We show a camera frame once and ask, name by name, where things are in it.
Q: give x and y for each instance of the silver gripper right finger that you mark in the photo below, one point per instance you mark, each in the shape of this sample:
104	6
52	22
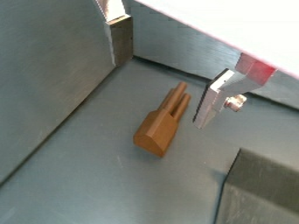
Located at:
223	92

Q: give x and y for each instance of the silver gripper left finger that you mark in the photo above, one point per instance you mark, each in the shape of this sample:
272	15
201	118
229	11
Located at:
118	29

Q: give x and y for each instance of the brown three prong object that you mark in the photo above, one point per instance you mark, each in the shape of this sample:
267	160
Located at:
156	131

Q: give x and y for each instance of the black curved fixture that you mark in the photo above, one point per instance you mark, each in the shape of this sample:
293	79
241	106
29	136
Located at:
259	192

